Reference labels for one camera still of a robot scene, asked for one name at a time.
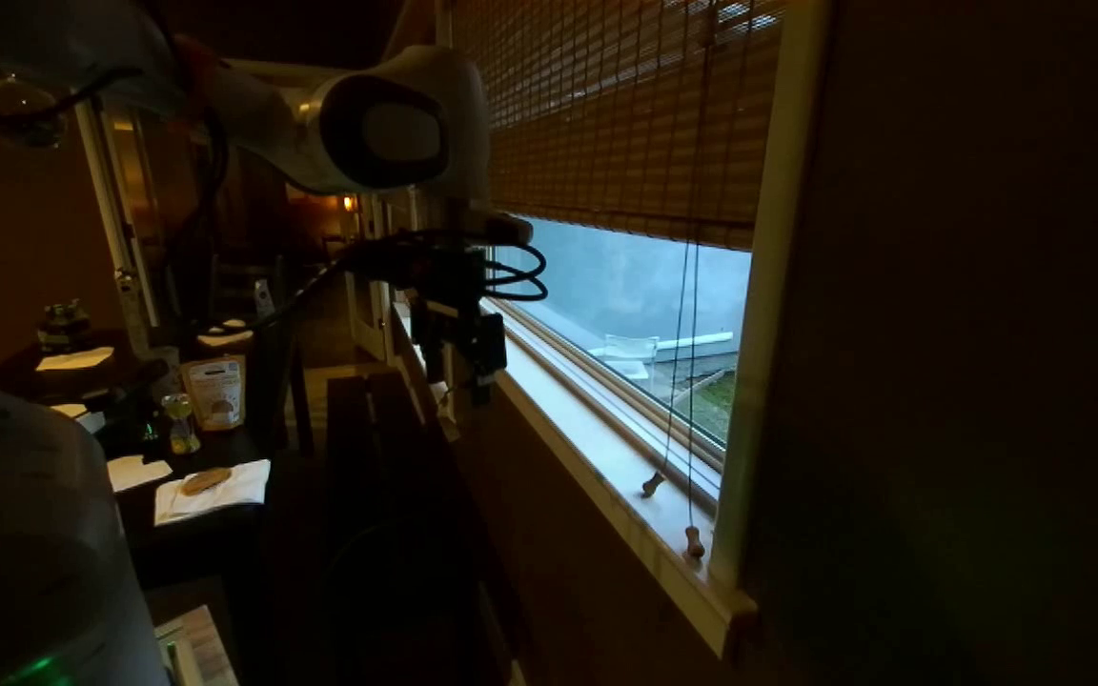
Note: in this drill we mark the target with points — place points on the white window frame and sill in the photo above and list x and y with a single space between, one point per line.
650 361

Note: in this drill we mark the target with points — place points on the brown woven bamboo blind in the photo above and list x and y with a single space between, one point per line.
641 114

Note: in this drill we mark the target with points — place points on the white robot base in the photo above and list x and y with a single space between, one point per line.
71 598

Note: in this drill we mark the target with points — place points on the white paper packet on table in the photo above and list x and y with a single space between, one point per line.
218 390

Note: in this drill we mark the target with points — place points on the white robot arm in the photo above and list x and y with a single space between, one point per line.
409 122

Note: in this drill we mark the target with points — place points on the dark dining table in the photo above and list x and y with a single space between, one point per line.
135 400

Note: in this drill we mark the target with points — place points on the white paper with brown item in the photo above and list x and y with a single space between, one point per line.
210 488

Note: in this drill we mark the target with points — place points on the dark wooden chair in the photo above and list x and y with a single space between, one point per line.
407 571

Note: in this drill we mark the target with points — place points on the white paper sheet far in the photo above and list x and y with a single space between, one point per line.
76 361

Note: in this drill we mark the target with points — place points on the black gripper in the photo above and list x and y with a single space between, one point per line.
453 277

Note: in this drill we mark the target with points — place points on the printed paper bottom sheet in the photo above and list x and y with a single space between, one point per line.
195 654

